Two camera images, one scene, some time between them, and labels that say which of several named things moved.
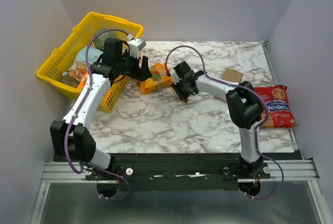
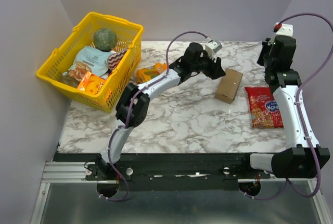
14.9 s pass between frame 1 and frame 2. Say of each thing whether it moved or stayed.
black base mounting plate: stayed
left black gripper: moved
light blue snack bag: stayed
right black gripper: moved
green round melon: stayed
